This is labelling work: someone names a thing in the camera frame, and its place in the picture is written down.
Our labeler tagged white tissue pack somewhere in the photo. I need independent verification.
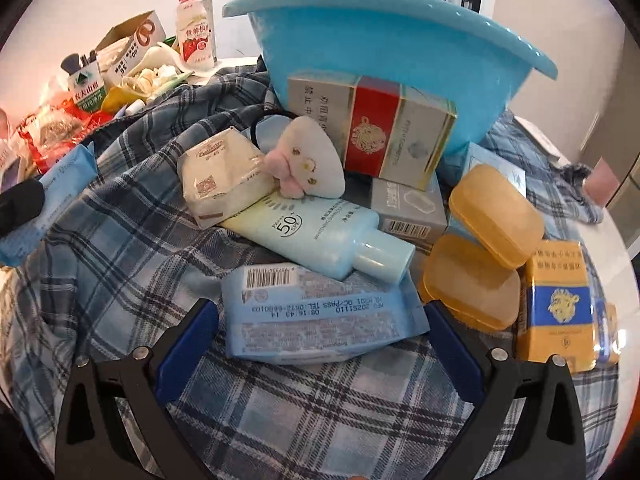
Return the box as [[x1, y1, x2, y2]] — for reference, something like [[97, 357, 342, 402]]
[[177, 127, 277, 230]]

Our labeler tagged red white cigarette carton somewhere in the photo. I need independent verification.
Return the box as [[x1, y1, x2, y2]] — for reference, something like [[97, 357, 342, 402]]
[[288, 70, 458, 191]]

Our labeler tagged red snack bag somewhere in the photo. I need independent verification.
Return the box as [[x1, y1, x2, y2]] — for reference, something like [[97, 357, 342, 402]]
[[16, 99, 114, 176]]

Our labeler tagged pink object at right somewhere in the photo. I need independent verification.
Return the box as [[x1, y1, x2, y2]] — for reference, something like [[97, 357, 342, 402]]
[[584, 157, 620, 208]]

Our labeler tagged green label water bottle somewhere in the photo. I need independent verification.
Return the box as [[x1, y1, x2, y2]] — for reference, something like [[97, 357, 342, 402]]
[[61, 51, 107, 113]]

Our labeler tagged grey cigarette box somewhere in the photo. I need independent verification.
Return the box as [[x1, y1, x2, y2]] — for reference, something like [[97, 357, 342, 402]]
[[370, 176, 448, 247]]

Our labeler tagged white pink plush hair tie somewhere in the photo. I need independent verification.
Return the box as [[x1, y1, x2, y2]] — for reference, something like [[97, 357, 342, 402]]
[[262, 115, 347, 201]]

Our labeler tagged blue wipes pack at left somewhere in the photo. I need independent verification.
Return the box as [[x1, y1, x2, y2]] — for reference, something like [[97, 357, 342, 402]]
[[1, 143, 98, 266]]

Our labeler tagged white crumpled wrappers pile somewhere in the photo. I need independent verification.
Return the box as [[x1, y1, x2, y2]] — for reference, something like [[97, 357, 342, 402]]
[[119, 42, 194, 103]]

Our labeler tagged strawberry milk bottle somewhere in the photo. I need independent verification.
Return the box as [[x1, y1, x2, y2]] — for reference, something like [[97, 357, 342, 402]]
[[176, 0, 217, 72]]

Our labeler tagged blue wet wipes pack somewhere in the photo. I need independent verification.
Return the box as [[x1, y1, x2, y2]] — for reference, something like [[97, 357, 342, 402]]
[[221, 263, 430, 365]]

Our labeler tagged blue plastic basin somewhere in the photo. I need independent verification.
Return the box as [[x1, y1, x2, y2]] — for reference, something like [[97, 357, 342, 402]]
[[222, 0, 558, 154]]

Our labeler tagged upper orange soap case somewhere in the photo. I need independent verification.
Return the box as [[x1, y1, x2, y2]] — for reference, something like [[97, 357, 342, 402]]
[[449, 164, 544, 270]]

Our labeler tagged yellow blue cigarette box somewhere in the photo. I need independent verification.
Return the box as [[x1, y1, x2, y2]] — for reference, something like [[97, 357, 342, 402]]
[[515, 240, 597, 374]]

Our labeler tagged lower orange soap case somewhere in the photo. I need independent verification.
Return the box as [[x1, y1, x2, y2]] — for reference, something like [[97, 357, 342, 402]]
[[418, 234, 521, 333]]

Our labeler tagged open cardboard pretzel box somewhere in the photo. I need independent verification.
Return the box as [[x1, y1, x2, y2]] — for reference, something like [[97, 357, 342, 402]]
[[96, 11, 166, 88]]

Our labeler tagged blue plaid shirt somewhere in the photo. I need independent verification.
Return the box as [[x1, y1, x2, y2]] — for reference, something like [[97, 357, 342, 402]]
[[0, 56, 622, 480]]

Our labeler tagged light blue sunscreen tube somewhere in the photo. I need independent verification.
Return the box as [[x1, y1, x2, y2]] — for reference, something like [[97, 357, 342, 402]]
[[221, 192, 416, 284]]

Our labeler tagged black object at left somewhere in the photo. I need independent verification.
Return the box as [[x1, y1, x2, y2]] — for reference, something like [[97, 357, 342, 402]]
[[0, 179, 44, 237]]

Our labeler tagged orange soap case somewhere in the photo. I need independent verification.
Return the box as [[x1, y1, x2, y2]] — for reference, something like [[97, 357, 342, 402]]
[[449, 164, 544, 270], [418, 234, 521, 333]]

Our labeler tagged light blue flat box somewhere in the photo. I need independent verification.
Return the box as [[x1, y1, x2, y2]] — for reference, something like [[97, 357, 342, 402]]
[[437, 142, 526, 196]]

